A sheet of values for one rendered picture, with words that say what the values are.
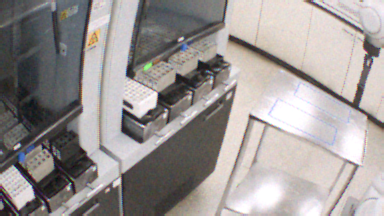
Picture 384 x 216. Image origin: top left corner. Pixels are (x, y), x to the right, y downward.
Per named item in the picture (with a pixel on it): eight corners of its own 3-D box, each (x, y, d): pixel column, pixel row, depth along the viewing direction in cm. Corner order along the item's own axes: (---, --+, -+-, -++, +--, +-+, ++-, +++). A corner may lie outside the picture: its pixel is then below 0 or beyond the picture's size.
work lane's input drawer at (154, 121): (43, 73, 176) (43, 58, 171) (60, 62, 186) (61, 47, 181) (153, 150, 149) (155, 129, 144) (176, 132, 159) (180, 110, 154)
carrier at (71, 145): (76, 146, 129) (75, 132, 126) (80, 149, 128) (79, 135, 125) (57, 160, 120) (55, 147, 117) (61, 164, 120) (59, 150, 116)
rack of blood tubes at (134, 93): (85, 87, 160) (86, 73, 157) (100, 77, 168) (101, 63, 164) (138, 121, 149) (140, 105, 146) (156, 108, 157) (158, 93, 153)
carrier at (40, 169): (51, 165, 118) (49, 152, 114) (55, 168, 117) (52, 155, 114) (32, 180, 109) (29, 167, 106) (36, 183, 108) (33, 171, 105)
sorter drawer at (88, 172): (-7, 107, 146) (-9, 92, 141) (10, 95, 156) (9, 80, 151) (85, 202, 119) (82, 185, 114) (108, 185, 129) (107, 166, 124)
